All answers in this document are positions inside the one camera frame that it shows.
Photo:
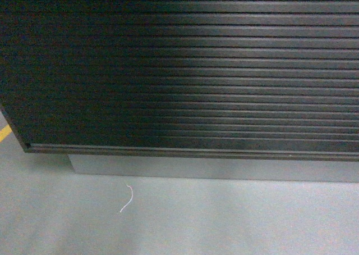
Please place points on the black checkout counter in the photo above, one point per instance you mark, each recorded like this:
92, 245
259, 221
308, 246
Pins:
216, 89

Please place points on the white string scrap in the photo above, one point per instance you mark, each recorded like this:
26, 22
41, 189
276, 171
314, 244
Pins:
130, 199

